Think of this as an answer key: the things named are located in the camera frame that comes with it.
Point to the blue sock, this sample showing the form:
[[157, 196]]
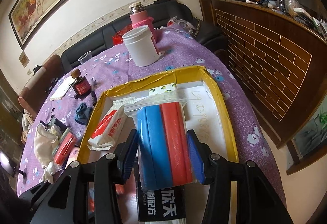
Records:
[[83, 114]]

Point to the yellow cardboard box lid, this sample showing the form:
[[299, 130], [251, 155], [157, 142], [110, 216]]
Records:
[[178, 76]]

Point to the clear plastic cup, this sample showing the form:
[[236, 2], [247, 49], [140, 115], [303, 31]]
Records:
[[85, 57]]

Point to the paper notebook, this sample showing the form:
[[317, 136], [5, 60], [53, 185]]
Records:
[[62, 89]]

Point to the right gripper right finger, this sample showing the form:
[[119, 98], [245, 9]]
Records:
[[238, 193]]

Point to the red bag on sofa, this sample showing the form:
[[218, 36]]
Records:
[[117, 37]]

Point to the brown armchair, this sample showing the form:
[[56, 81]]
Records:
[[36, 91]]

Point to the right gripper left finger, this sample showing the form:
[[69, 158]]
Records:
[[67, 200]]

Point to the red white wet wipe pack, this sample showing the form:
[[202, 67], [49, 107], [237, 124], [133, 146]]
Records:
[[113, 128]]

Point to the black electric motor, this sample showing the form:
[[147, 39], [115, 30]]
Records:
[[54, 121]]

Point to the blanket on chair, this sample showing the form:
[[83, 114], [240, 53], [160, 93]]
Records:
[[27, 122]]

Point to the blue red cloth pack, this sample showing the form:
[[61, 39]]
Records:
[[163, 149]]

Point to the white plastic jar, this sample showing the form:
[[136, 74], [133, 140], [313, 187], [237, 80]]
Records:
[[141, 46]]

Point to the pink sleeved thermos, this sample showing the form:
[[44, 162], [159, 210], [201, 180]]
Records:
[[139, 17]]

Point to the dark bottle with cork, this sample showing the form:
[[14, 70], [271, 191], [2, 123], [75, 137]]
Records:
[[81, 86]]

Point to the purple floral tablecloth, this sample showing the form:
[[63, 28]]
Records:
[[115, 66]]

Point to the lemon print tissue pack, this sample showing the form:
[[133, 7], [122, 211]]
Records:
[[166, 91]]

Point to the phone on round stand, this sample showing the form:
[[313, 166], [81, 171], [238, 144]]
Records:
[[11, 167]]

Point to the black pen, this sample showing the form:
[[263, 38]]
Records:
[[93, 95]]

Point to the white cloth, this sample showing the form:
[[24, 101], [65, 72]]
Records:
[[45, 142]]

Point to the black wet wipe pack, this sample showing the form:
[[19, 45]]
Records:
[[162, 206]]

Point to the wooden brick pattern counter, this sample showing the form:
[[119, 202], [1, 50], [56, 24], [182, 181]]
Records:
[[280, 64]]

